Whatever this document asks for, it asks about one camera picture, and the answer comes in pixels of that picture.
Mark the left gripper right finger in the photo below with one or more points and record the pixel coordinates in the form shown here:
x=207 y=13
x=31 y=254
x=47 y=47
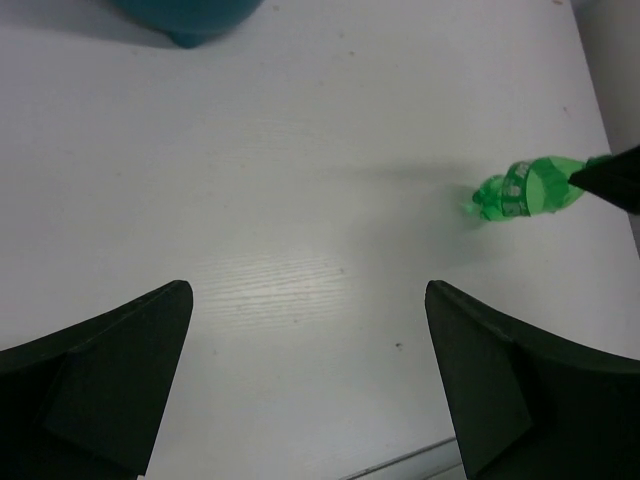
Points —
x=528 y=404

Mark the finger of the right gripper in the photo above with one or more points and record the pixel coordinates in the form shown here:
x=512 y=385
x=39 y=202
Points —
x=614 y=178

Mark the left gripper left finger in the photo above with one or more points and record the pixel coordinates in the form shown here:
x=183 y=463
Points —
x=87 y=401

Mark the green plastic bottle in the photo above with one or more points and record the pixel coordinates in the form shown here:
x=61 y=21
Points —
x=529 y=188

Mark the teal plastic bin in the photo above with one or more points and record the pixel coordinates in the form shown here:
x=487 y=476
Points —
x=189 y=23

